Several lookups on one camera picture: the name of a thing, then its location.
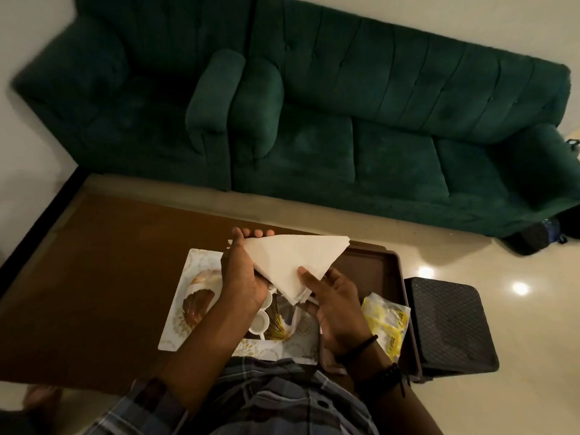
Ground green armchair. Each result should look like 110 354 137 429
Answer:
12 0 248 192

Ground person's right hand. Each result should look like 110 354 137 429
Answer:
297 266 375 358

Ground black beaded bracelet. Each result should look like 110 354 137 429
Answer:
355 362 411 397

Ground brown wooden table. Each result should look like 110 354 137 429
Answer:
0 193 399 397

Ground long green sofa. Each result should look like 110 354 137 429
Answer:
228 0 580 239

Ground person's left foot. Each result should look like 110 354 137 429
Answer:
22 384 63 411

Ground person's left hand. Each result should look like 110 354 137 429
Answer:
219 227 276 313

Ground plaid shirt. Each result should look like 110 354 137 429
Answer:
83 356 381 435

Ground clear zip bag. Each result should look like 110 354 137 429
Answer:
361 292 412 364

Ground leaf print serving tray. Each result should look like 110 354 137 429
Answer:
181 266 303 343

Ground person's right forearm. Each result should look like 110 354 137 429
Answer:
353 353 443 435

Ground white paper napkins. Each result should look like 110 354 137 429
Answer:
228 234 351 306

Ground brown plastic tray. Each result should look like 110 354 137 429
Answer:
319 242 425 384

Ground person's left forearm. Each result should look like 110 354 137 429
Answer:
156 303 263 413

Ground floral placemat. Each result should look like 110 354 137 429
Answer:
157 248 320 366

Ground black plastic stool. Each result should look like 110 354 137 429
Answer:
403 277 500 379

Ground black and blue backpack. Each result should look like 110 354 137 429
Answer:
500 217 568 257

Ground thin black wristband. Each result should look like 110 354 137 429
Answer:
337 335 379 363

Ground black bag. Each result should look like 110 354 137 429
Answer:
556 204 580 240

